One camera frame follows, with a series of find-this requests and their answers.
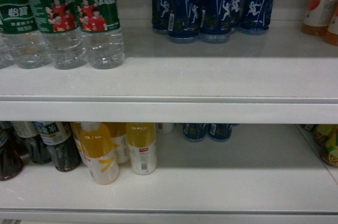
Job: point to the dark oolong tea bottle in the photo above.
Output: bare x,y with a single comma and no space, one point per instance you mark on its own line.
59,141
33,141
11,163

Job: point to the orange juice bottle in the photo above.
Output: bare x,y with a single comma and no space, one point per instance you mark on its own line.
318,16

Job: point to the yellow lemon tea bottle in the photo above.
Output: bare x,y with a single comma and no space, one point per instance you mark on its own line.
329,150

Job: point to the yellow white drink bottle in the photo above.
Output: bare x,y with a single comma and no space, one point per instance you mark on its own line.
119,137
76,129
142,147
99,152

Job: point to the orange juice bottle right edge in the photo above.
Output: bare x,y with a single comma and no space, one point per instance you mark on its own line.
331,33

